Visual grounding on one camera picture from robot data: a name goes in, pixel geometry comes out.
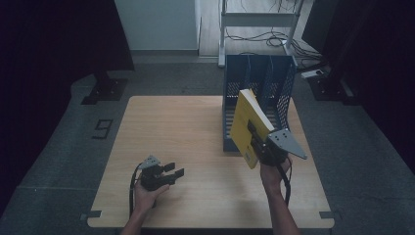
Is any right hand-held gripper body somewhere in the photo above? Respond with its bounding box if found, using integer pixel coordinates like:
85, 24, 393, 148
251, 127, 308, 167

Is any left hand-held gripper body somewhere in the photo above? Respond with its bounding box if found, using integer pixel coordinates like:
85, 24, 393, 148
137, 155, 172, 192

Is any yellow book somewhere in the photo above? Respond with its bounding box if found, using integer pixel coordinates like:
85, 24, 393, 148
229, 88, 276, 170

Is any blue file rack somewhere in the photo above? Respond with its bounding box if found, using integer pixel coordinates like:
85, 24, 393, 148
222, 54, 299, 153

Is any person's left hand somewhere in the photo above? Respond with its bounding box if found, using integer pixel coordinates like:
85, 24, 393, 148
133, 177, 171, 215

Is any person's right hand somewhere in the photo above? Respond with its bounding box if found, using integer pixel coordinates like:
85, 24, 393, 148
259, 155, 294, 197

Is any black stand base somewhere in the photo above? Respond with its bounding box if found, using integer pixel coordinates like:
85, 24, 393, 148
307, 71, 360, 107
80, 70, 129, 106

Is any white power strip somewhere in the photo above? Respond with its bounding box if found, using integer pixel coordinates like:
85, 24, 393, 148
300, 69, 325, 80

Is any dark curtain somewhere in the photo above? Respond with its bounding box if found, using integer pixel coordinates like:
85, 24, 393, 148
0, 0, 136, 218
300, 0, 415, 175

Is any white partition panel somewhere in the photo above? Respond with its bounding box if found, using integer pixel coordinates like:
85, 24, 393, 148
114, 0, 203, 57

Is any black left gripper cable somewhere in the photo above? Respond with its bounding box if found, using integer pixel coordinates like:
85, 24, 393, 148
128, 164, 142, 219

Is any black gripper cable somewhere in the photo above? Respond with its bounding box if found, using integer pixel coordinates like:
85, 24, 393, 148
128, 164, 142, 219
276, 156, 294, 208

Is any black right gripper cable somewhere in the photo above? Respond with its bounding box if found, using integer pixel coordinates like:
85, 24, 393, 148
276, 156, 294, 208

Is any tangle of floor cables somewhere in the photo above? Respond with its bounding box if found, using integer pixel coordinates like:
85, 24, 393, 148
224, 0, 325, 63

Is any white metal desk frame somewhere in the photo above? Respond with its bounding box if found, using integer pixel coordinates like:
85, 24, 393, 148
217, 0, 306, 69

